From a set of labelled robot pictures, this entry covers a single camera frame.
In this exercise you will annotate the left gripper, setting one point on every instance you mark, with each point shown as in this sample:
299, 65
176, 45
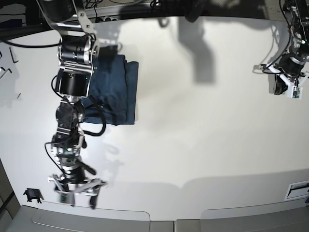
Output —
291, 65

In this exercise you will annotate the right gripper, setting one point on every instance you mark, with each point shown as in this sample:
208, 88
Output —
76, 176

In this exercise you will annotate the blue T-shirt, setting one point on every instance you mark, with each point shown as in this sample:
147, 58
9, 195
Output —
114, 87

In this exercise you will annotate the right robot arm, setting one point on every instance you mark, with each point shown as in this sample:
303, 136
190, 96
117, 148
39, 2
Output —
77, 54

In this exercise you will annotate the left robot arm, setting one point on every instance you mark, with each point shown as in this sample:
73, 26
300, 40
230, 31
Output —
297, 13

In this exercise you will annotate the black plastic clip part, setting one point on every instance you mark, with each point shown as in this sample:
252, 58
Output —
33, 194

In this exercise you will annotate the right grey chair back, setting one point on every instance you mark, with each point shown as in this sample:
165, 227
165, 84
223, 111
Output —
290, 216

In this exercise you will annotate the long silver hex key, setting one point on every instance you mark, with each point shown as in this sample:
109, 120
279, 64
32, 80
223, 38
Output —
13, 56

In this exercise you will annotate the silver hex key pair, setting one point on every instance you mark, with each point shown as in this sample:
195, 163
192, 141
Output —
4, 72

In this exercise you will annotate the blue box in background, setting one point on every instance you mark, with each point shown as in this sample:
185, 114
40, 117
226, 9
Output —
12, 23

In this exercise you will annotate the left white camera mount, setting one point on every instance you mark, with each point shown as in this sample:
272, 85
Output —
295, 84

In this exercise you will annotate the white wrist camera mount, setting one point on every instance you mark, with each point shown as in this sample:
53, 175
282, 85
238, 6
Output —
68, 197

